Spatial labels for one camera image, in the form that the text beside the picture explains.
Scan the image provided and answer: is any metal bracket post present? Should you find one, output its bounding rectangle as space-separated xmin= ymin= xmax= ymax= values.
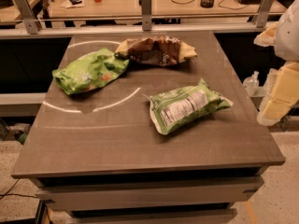
xmin=253 ymin=0 xmax=274 ymax=28
xmin=14 ymin=0 xmax=41 ymax=35
xmin=141 ymin=0 xmax=151 ymax=31

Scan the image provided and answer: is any right metal bracket post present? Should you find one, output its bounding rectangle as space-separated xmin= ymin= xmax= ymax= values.
xmin=253 ymin=0 xmax=274 ymax=28

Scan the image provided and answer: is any bright green chip bag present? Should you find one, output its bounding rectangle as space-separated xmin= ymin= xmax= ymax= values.
xmin=52 ymin=48 xmax=129 ymax=95

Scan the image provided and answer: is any black floor cable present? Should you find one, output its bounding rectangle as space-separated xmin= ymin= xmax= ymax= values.
xmin=0 ymin=178 xmax=39 ymax=202

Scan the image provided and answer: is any clear sanitizer bottle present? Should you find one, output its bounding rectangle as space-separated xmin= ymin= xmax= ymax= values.
xmin=243 ymin=71 xmax=259 ymax=96

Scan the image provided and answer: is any black mesh pen holder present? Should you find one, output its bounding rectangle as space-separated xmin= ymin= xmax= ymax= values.
xmin=200 ymin=0 xmax=215 ymax=8

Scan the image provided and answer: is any middle metal bracket post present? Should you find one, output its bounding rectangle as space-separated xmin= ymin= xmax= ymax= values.
xmin=141 ymin=0 xmax=151 ymax=31

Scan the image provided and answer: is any brown chip bag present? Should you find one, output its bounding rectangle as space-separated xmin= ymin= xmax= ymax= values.
xmin=115 ymin=35 xmax=197 ymax=67

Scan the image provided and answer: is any upper table drawer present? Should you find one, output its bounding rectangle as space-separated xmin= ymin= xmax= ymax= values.
xmin=37 ymin=176 xmax=263 ymax=212

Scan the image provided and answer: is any left metal bracket post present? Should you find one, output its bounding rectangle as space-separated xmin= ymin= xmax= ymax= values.
xmin=14 ymin=0 xmax=41 ymax=35

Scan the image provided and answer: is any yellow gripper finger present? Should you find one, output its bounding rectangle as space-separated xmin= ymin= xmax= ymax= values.
xmin=253 ymin=22 xmax=278 ymax=47
xmin=257 ymin=62 xmax=299 ymax=126

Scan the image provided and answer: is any green jalapeno chip bag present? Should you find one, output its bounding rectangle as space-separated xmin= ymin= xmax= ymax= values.
xmin=147 ymin=78 xmax=234 ymax=135

